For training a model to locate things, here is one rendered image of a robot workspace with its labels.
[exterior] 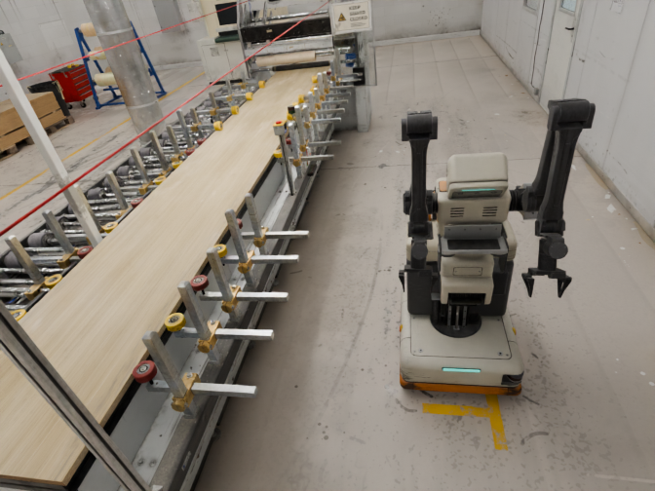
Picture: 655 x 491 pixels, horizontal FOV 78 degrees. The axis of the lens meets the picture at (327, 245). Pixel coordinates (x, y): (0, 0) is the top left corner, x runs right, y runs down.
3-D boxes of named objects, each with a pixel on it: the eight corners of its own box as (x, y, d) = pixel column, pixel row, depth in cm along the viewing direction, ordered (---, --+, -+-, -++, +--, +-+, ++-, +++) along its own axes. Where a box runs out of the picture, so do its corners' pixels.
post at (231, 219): (256, 284, 218) (233, 207, 191) (254, 289, 215) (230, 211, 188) (250, 284, 219) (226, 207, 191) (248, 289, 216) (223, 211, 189)
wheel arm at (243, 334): (275, 336, 169) (272, 328, 167) (272, 342, 166) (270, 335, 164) (179, 332, 178) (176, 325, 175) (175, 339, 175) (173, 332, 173)
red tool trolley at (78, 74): (100, 98, 979) (85, 62, 933) (84, 108, 917) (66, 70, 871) (82, 101, 984) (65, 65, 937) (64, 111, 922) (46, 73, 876)
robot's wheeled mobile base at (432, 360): (401, 307, 280) (400, 280, 266) (498, 309, 268) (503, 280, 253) (399, 393, 227) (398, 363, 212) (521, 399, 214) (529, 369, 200)
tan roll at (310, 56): (356, 55, 528) (355, 45, 521) (355, 57, 518) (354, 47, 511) (251, 66, 556) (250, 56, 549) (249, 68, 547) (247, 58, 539)
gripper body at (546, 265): (566, 277, 137) (567, 254, 136) (534, 276, 138) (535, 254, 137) (558, 273, 143) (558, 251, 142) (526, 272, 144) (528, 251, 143)
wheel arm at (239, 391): (258, 392, 150) (255, 385, 148) (255, 399, 148) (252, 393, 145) (153, 385, 159) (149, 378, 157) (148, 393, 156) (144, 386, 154)
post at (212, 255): (243, 324, 200) (215, 245, 173) (241, 330, 198) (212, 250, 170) (237, 324, 201) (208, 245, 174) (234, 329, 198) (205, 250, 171)
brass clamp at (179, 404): (202, 381, 158) (198, 372, 155) (187, 412, 147) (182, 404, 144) (188, 380, 159) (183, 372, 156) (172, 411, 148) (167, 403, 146)
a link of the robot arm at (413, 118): (435, 97, 130) (403, 99, 132) (437, 118, 121) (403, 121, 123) (431, 206, 161) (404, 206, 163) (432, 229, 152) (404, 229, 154)
